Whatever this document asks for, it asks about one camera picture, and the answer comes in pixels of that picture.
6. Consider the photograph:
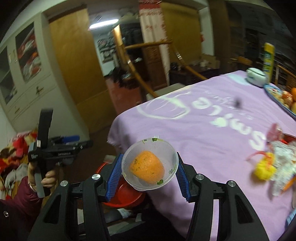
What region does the clear plastic cup with orange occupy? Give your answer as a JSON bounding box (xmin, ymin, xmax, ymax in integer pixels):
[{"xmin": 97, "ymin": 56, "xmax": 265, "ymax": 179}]
[{"xmin": 121, "ymin": 137, "xmax": 179, "ymax": 192}]

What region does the blue face mask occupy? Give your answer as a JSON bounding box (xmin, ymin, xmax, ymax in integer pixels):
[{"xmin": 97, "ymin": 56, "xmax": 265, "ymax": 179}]
[{"xmin": 285, "ymin": 209, "xmax": 296, "ymax": 229}]

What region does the dark red sleeve forearm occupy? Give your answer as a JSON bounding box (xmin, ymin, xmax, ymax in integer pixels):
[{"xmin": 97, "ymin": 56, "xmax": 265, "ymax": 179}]
[{"xmin": 1, "ymin": 177, "xmax": 43, "ymax": 240}]

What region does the person's left hand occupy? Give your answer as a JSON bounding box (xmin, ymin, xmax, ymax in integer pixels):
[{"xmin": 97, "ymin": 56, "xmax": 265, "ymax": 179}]
[{"xmin": 28, "ymin": 163, "xmax": 59, "ymax": 191}]

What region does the yellow mesh ball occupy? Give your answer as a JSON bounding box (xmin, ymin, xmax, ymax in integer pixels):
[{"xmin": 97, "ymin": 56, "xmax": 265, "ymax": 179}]
[{"xmin": 253, "ymin": 152, "xmax": 276, "ymax": 181}]

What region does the orange snack box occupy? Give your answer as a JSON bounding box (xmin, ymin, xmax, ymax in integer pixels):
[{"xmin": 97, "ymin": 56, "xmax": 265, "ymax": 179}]
[{"xmin": 282, "ymin": 176, "xmax": 296, "ymax": 192}]

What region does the red plastic basin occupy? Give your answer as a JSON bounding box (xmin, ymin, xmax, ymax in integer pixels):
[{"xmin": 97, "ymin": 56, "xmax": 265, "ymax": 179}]
[{"xmin": 104, "ymin": 176, "xmax": 145, "ymax": 209}]

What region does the white glass-door cabinet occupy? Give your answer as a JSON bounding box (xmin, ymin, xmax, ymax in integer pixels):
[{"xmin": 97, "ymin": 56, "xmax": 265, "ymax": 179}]
[{"xmin": 1, "ymin": 13, "xmax": 89, "ymax": 141}]

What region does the crumpled clear plastic wrapper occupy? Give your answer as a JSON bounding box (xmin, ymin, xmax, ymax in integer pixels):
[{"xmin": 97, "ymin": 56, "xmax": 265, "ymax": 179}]
[{"xmin": 265, "ymin": 123, "xmax": 296, "ymax": 200}]

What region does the purple smile tablecloth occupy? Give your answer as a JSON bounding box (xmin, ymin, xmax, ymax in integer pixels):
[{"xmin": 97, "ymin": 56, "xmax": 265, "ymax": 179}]
[{"xmin": 107, "ymin": 71, "xmax": 295, "ymax": 240}]

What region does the wooden armchair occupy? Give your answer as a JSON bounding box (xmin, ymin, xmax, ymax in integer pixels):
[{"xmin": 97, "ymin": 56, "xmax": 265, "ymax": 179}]
[{"xmin": 112, "ymin": 25, "xmax": 207, "ymax": 102}]

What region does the blue fruit plate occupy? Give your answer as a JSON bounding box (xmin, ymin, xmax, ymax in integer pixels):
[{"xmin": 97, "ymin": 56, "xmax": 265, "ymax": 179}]
[{"xmin": 263, "ymin": 84, "xmax": 296, "ymax": 120}]

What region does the floral white curtain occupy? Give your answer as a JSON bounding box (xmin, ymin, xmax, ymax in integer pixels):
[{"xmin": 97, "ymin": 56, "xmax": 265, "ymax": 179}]
[{"xmin": 138, "ymin": 1, "xmax": 170, "ymax": 84}]

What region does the orange fruit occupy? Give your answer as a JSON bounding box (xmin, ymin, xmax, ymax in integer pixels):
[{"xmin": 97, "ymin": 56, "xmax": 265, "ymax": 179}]
[{"xmin": 290, "ymin": 87, "xmax": 296, "ymax": 102}]

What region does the white ceramic lidded pot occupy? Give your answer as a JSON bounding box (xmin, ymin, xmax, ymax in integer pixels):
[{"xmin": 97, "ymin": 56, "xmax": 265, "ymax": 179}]
[{"xmin": 246, "ymin": 67, "xmax": 268, "ymax": 88}]

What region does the yellow green tall box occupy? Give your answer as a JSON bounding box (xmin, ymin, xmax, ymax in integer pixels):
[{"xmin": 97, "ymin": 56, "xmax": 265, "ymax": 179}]
[{"xmin": 263, "ymin": 42, "xmax": 275, "ymax": 83}]

